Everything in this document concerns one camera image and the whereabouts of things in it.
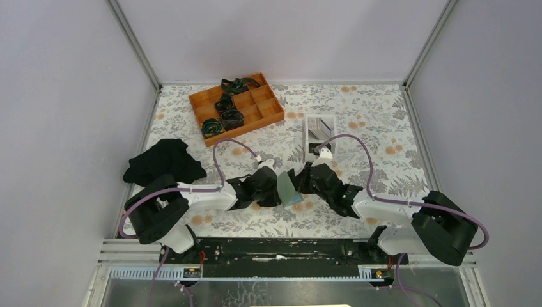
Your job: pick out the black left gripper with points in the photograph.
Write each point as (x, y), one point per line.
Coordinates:
(273, 200)

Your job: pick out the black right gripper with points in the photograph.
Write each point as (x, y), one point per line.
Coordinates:
(300, 180)

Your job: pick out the green leather card holder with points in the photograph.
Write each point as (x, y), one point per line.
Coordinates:
(286, 190)

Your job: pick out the white plastic card box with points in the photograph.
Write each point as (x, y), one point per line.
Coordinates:
(328, 129)

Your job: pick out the black cloth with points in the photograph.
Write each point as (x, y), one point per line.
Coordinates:
(166, 157)

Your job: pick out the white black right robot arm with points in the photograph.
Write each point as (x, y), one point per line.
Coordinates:
(432, 225)

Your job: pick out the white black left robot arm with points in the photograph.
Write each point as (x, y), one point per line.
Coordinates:
(155, 212)

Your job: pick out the black card stack in box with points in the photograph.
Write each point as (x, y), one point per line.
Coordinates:
(317, 148)

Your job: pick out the stack of white cards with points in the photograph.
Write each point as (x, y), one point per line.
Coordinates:
(313, 126)

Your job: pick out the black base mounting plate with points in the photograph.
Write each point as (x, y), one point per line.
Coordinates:
(286, 258)

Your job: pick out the dark patterned rolled tie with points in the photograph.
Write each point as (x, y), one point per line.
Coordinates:
(232, 119)

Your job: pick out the blue yellow rolled tie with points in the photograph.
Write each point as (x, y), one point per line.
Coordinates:
(211, 127)

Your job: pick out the orange wooden compartment tray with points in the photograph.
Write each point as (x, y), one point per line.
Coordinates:
(259, 106)

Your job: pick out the dark rolled tie middle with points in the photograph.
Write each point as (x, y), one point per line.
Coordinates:
(224, 103)

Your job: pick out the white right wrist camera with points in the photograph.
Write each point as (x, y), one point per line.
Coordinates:
(324, 157)

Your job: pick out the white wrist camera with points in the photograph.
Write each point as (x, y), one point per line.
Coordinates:
(324, 157)
(266, 163)

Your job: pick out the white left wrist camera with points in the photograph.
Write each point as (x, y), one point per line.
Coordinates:
(266, 163)

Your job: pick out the aluminium frame rail front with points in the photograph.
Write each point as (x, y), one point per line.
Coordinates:
(129, 253)

